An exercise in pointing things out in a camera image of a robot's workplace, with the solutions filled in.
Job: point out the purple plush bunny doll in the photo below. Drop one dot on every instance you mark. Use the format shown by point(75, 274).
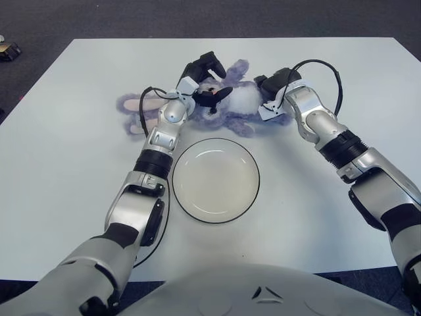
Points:
point(243, 98)

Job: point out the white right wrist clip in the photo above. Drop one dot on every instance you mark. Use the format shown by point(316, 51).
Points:
point(269, 112)

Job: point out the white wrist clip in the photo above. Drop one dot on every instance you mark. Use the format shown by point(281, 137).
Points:
point(187, 86)
point(269, 112)

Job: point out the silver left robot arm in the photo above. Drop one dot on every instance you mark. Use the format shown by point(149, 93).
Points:
point(164, 131)

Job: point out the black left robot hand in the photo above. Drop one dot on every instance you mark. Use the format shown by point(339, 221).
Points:
point(200, 67)

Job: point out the white plate with black rim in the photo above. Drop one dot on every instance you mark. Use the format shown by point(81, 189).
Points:
point(215, 181)

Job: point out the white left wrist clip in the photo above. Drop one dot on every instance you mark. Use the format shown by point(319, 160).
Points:
point(187, 86)

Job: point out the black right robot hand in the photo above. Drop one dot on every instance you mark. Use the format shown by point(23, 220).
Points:
point(279, 80)

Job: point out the black and yellow floor box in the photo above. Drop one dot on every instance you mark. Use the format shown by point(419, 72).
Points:
point(8, 51)

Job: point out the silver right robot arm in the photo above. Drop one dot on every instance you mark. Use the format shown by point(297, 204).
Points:
point(315, 118)

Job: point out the grey robot torso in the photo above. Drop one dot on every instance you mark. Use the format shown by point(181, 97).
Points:
point(246, 293)

